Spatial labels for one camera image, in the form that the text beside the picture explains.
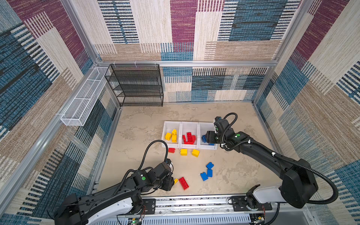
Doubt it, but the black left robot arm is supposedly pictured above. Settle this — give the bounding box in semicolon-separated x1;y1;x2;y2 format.
53;161;174;225

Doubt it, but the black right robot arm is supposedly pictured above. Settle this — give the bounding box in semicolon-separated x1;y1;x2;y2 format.
206;117;318;209

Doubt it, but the white right plastic bin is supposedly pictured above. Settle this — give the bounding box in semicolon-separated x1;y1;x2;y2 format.
198;122;218;151

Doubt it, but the white plastic bin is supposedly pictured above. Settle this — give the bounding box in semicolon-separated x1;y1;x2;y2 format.
180;121;200;149
198;122;218;151
162;121;182;148

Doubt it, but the white middle plastic bin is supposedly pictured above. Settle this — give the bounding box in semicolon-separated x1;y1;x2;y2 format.
180;121;200;149

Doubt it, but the white left plastic bin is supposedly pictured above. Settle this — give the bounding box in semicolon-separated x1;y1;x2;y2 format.
162;121;182;148

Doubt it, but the black corrugated right cable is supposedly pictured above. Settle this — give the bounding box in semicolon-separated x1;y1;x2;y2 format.
220;112;339;205

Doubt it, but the black corrugated cable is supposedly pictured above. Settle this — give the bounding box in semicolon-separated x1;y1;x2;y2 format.
220;112;339;205
137;140;169;171

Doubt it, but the black corrugated left cable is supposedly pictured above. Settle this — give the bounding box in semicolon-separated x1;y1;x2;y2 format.
137;140;169;171

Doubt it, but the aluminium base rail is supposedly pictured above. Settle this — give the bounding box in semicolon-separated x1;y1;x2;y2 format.
88;195;316;225

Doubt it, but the black wire shelf rack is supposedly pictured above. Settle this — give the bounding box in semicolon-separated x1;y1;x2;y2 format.
105;64;164;107

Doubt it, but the white wire mesh basket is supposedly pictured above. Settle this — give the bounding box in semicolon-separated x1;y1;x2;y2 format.
61;67;107;127

